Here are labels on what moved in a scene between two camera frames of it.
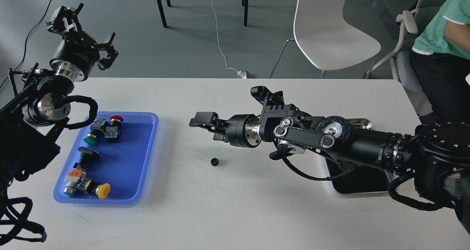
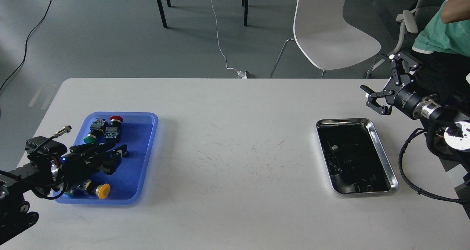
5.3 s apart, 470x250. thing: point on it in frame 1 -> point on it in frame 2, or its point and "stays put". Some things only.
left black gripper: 76,55 -> 88,160
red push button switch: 112,133 stays put
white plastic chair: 322,33 stays put
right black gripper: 242,130 -> 404,93
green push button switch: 91,138 stays put
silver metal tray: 367,182 stays put
